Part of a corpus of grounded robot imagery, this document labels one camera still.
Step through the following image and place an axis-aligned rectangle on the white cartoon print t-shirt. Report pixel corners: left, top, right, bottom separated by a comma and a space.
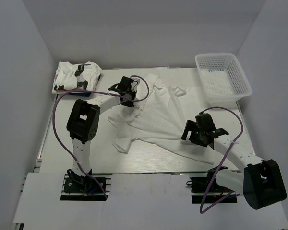
108, 74, 218, 165

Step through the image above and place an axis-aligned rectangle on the white black print t-shirt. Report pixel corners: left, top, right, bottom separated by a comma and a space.
52, 61, 102, 94

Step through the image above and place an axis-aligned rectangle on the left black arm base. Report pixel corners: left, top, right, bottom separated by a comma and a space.
60, 169, 110, 201

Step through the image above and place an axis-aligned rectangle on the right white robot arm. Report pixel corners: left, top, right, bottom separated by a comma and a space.
181, 113, 287, 210

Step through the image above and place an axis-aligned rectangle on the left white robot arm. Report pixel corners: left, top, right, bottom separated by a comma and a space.
67, 76, 140, 191

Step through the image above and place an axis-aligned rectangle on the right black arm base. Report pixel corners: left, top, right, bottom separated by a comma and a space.
186, 167, 237, 204

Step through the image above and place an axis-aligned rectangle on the white plastic mesh basket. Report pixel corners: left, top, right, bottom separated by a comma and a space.
194, 53, 252, 104

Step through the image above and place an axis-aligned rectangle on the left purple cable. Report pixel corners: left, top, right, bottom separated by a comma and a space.
52, 76, 150, 199

